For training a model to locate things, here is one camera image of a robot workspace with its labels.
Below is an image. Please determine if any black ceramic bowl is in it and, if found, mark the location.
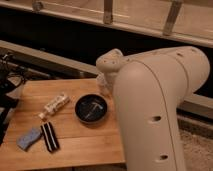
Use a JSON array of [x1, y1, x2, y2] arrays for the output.
[[75, 94, 108, 124]]

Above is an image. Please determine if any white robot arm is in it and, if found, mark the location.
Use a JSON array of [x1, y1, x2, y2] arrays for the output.
[[96, 46, 210, 171]]

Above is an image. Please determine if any clear plastic cup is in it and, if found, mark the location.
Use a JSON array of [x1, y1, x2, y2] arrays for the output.
[[96, 74, 109, 96]]

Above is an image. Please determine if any white tube bottle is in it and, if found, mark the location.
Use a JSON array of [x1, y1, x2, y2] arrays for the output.
[[38, 93, 70, 120]]

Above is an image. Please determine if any black equipment at left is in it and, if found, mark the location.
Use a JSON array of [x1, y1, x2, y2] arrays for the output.
[[0, 53, 25, 145]]

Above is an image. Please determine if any blue sponge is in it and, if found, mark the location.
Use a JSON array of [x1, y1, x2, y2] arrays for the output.
[[16, 127, 42, 151]]

